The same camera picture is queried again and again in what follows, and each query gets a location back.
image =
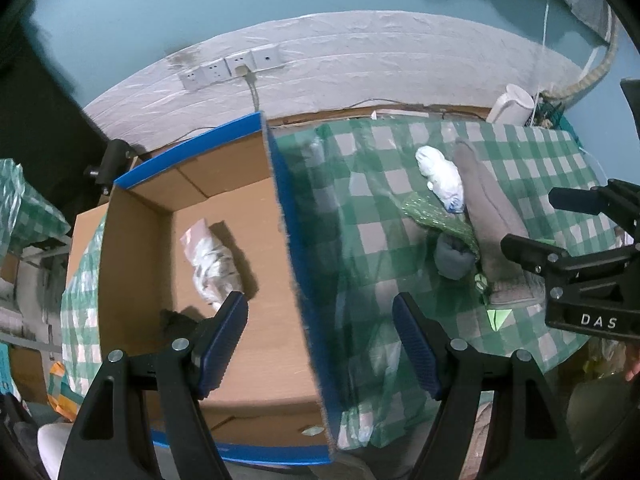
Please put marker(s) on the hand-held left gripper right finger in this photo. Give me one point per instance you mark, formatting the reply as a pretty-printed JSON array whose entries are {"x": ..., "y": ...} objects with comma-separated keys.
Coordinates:
[{"x": 415, "y": 347}]

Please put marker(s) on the black cabinet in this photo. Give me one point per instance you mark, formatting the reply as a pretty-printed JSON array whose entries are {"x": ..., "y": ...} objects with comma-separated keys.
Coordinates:
[{"x": 45, "y": 125}]

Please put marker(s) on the black cylindrical device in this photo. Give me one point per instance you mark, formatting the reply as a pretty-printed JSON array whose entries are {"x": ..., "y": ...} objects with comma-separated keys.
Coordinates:
[{"x": 112, "y": 160}]

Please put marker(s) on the white plastic bag bundle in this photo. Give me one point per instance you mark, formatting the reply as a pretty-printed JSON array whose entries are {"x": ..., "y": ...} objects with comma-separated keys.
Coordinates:
[{"x": 442, "y": 177}]

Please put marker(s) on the white pink plastic bag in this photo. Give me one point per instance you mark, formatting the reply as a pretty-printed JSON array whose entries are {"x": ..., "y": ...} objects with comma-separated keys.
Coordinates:
[{"x": 210, "y": 260}]

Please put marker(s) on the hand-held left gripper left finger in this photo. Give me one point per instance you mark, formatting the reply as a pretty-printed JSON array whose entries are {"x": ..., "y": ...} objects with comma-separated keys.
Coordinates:
[{"x": 225, "y": 345}]

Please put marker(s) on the checked cloth side table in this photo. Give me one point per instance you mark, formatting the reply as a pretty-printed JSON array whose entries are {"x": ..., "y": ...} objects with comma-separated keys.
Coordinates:
[{"x": 25, "y": 210}]

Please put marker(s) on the white paper roll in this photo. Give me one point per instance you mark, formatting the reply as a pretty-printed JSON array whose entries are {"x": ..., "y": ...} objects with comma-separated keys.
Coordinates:
[{"x": 510, "y": 105}]

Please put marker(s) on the green patterned bag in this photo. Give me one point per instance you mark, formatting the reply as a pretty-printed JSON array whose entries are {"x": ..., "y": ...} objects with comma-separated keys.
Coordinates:
[{"x": 440, "y": 217}]

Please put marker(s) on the white wall socket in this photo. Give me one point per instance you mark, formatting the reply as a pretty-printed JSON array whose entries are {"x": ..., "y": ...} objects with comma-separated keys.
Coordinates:
[
  {"x": 240, "y": 62},
  {"x": 267, "y": 56},
  {"x": 215, "y": 72},
  {"x": 191, "y": 81}
]

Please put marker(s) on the blue-edged cardboard box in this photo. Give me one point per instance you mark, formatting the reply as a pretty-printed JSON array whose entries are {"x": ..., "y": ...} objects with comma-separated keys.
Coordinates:
[{"x": 260, "y": 260}]

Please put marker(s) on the grey towel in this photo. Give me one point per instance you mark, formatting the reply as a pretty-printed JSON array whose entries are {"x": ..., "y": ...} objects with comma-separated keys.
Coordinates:
[{"x": 492, "y": 210}]

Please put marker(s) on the grey cloth bundle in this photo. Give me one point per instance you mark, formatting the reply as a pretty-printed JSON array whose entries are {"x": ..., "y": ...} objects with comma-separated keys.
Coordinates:
[{"x": 452, "y": 259}]

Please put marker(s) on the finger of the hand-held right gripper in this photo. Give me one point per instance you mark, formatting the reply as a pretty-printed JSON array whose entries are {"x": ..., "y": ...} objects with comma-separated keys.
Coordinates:
[
  {"x": 530, "y": 252},
  {"x": 580, "y": 199}
]

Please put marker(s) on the orange packet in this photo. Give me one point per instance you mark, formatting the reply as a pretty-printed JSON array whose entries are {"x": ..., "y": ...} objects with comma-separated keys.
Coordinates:
[{"x": 62, "y": 390}]

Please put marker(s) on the green checked tablecloth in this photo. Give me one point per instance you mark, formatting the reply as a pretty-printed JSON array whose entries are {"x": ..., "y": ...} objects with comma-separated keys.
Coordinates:
[{"x": 380, "y": 200}]

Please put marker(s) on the teal plastic basket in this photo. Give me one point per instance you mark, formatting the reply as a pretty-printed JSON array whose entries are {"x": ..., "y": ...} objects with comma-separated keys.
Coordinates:
[{"x": 555, "y": 115}]

